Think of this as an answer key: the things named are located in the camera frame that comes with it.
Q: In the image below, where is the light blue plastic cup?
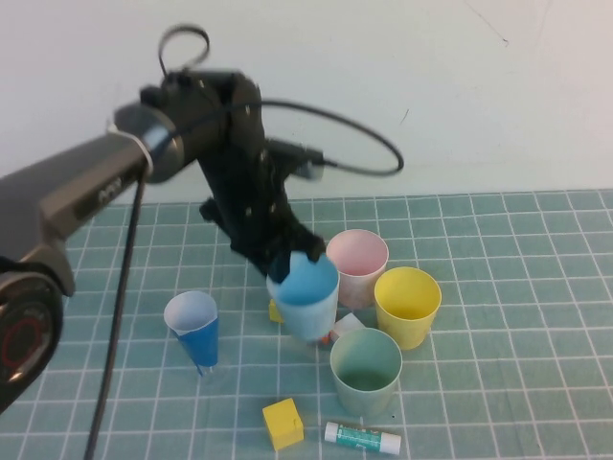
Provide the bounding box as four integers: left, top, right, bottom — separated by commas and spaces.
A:
265, 249, 341, 344

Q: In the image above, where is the white green glue stick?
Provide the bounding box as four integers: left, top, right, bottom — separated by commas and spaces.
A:
323, 420, 402, 456

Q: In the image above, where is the pink plastic cup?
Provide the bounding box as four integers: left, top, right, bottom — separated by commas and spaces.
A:
326, 228, 390, 311

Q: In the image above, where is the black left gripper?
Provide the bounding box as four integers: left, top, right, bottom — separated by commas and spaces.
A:
198, 137, 328, 285

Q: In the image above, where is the green checkered tablecloth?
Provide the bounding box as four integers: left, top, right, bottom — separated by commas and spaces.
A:
0, 190, 613, 460

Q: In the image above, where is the yellow plastic cup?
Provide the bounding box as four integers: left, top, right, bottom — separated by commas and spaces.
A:
373, 265, 443, 352

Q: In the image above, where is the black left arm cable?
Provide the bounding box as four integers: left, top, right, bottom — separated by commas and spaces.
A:
82, 22, 405, 460

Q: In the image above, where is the small white block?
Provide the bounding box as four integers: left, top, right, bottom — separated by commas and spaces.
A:
331, 311, 368, 339

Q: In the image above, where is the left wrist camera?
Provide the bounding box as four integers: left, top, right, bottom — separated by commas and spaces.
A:
266, 138, 337, 182

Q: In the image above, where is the blue paper cone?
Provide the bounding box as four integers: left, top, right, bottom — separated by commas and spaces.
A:
163, 288, 221, 379

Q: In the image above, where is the pale green plastic cup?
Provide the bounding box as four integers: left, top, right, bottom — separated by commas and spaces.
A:
329, 327, 404, 419

